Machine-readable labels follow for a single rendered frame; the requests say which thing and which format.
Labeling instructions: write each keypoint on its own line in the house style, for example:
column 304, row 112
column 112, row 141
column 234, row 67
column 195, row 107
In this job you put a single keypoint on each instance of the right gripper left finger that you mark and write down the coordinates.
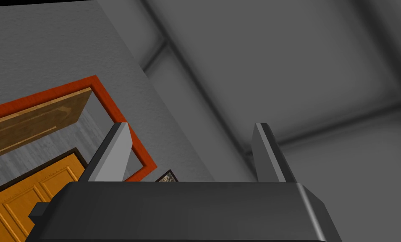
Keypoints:
column 111, row 158

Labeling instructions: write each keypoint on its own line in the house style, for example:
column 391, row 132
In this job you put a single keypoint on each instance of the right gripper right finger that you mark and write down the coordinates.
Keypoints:
column 270, row 156

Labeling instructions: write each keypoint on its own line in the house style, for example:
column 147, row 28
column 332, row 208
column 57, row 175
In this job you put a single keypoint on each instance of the small framed picture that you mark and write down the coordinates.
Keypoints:
column 167, row 177

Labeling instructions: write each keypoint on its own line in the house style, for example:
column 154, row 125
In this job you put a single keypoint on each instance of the brown wooden door leaf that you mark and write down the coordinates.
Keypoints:
column 29, row 122

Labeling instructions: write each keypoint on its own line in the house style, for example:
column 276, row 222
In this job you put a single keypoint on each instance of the orange panelled door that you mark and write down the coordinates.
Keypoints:
column 22, row 198

